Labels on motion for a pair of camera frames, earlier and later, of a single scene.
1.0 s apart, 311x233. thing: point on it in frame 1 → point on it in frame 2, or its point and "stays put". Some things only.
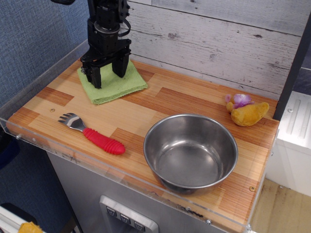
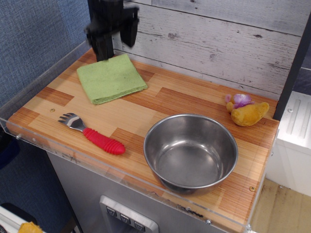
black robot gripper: x=104 y=48 → x=107 y=17
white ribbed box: x=290 y=163 stays put
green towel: x=112 y=85 stays put
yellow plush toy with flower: x=243 y=112 stays put
